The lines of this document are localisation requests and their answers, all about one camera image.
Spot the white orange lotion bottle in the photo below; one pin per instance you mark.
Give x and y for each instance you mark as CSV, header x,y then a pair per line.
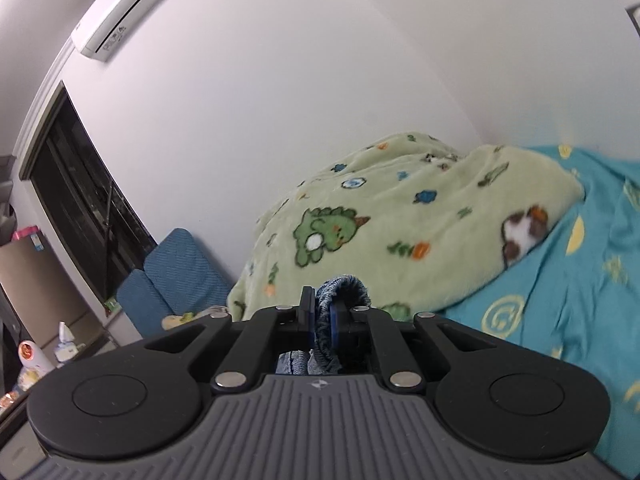
x,y
35,363

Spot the brown cardboard box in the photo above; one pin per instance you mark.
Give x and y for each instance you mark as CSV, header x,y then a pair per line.
x,y
38,288

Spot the white spray bottle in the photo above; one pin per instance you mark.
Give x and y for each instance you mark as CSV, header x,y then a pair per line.
x,y
66,349

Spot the teal patterned bed sheet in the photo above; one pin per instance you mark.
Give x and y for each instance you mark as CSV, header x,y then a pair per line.
x,y
575,297

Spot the dark window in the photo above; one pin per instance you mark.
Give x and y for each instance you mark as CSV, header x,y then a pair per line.
x,y
91,217

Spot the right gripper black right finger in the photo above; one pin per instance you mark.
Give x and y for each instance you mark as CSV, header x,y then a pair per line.
x,y
340,322

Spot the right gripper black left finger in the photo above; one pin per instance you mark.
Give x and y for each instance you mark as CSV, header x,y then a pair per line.
x,y
306,310

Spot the green dinosaur fleece blanket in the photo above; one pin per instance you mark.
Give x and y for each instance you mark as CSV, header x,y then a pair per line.
x,y
421,224

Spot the blue cushioned headboard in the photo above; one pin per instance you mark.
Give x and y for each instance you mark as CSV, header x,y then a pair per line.
x,y
176,278

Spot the blue denim jeans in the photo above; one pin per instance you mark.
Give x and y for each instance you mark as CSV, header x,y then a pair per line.
x,y
335,296

